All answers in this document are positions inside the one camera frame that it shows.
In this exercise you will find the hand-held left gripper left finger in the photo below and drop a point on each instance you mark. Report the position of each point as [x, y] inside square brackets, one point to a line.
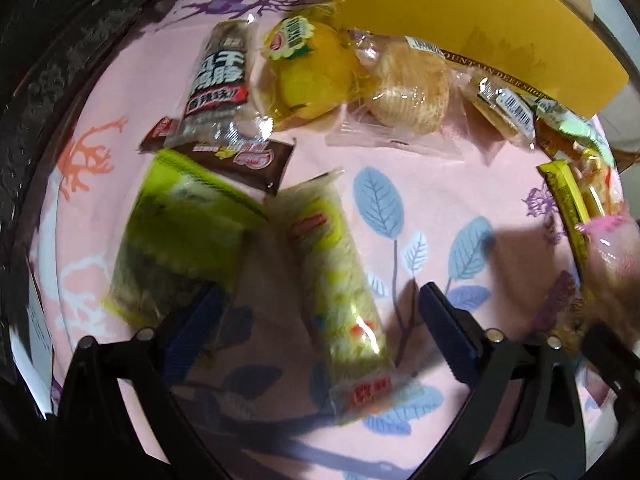
[195, 332]

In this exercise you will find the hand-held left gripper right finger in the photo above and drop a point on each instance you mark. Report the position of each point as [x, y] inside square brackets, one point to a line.
[447, 332]

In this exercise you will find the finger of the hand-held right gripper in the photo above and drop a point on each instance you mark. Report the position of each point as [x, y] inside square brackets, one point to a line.
[612, 350]

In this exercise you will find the brown patterned snack packet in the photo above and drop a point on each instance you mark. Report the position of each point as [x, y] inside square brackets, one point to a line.
[562, 305]

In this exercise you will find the pink snack packet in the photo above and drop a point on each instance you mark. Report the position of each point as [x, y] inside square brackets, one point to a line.
[610, 245]

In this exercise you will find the long yellow-green snack packet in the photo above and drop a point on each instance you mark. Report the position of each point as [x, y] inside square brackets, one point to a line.
[335, 280]

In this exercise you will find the yellow-green bar packet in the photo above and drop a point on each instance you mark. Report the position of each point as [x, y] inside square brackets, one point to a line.
[567, 200]

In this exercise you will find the orange white snack packet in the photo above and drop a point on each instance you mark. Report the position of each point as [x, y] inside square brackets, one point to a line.
[600, 185]

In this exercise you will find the brown snack packet red label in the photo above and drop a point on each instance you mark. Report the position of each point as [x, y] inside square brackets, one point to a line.
[250, 165]

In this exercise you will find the small clear pastry packet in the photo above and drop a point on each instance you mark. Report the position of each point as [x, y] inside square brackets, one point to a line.
[500, 105]

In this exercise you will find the clear packet round pastry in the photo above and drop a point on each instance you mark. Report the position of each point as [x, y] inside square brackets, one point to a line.
[405, 95]

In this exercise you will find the grey snack packet dark label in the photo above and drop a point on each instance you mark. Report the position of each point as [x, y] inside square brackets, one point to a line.
[220, 75]

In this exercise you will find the yellow cake packet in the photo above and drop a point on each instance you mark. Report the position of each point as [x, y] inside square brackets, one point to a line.
[310, 75]

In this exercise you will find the yellow cardboard box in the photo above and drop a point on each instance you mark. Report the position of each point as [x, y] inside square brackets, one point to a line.
[450, 5]

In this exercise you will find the pink printed cloth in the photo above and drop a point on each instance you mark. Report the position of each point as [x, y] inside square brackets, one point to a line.
[450, 185]

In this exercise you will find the white paper sheet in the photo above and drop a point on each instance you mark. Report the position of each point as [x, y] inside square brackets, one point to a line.
[37, 340]

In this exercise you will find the dark carved wooden furniture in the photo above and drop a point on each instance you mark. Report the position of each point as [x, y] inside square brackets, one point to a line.
[40, 85]

